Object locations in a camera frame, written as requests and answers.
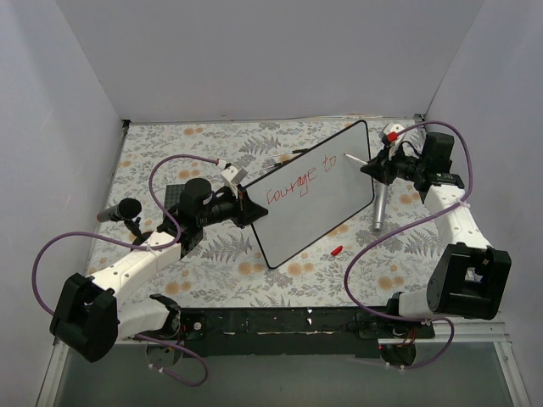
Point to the white marker pen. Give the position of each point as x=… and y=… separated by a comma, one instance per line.
x=357, y=160

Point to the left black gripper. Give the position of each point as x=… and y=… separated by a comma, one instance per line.
x=242, y=208

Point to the dark grey studded baseplate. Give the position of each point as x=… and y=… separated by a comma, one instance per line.
x=174, y=197

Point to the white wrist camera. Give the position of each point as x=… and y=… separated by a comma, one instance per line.
x=231, y=173
x=392, y=137

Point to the black front mounting rail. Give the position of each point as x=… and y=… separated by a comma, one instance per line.
x=287, y=331

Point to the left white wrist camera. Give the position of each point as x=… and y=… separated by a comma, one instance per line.
x=231, y=173

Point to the silver microphone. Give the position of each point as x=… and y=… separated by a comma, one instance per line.
x=379, y=206

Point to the red marker cap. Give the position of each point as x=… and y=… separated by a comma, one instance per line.
x=337, y=251

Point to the white board with black frame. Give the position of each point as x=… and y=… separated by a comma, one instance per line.
x=312, y=194

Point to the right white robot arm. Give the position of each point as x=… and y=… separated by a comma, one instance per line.
x=470, y=277

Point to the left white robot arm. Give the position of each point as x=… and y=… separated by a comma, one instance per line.
x=92, y=312

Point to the black microphone with red ring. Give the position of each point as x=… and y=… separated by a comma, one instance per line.
x=126, y=209

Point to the floral patterned table mat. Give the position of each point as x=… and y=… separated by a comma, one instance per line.
x=227, y=269

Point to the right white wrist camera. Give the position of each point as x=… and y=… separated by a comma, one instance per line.
x=392, y=137

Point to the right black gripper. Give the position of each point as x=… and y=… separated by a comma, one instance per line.
x=386, y=166

